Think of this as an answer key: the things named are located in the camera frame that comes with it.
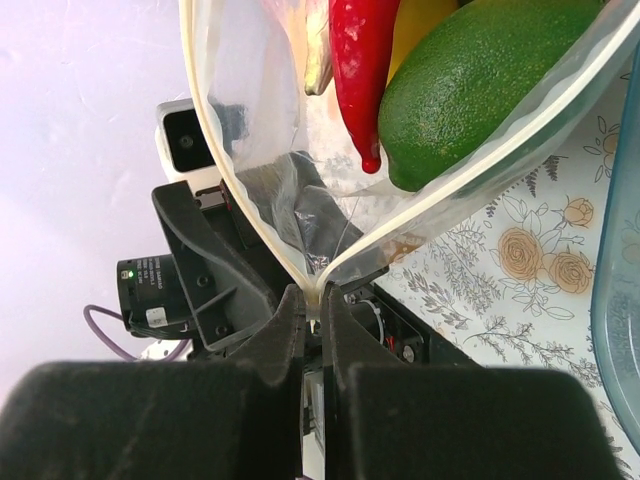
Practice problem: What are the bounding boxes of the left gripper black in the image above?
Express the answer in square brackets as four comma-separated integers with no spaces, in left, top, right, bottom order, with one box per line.
[116,152,430,365]

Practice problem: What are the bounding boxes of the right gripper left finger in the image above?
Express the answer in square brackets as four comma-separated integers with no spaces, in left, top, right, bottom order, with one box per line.
[1,286,305,479]

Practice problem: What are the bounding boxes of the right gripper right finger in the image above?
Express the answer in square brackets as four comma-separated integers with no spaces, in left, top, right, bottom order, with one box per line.
[321,284,621,479]

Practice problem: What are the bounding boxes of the clear zip top bag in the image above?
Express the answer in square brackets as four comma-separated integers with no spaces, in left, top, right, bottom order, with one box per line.
[180,1,639,299]

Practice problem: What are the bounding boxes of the red chili pepper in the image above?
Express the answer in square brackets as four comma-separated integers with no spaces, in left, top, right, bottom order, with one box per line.
[329,0,400,174]

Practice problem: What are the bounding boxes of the dark green lime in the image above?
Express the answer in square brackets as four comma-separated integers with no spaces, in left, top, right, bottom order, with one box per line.
[378,0,604,192]

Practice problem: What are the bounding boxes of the yellow lemon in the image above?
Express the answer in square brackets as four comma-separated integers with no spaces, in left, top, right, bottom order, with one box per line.
[387,0,459,82]

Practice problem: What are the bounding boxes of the purple eggplant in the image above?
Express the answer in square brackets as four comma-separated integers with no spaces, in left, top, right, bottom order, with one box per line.
[304,0,333,96]

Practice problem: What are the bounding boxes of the floral table mat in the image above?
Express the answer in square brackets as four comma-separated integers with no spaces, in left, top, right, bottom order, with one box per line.
[379,66,639,479]

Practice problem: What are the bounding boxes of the clear blue plastic tray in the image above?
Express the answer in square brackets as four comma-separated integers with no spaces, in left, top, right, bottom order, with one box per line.
[591,53,639,449]

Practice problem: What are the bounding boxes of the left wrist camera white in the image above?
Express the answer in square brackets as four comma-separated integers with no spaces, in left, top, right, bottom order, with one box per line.
[155,98,222,193]

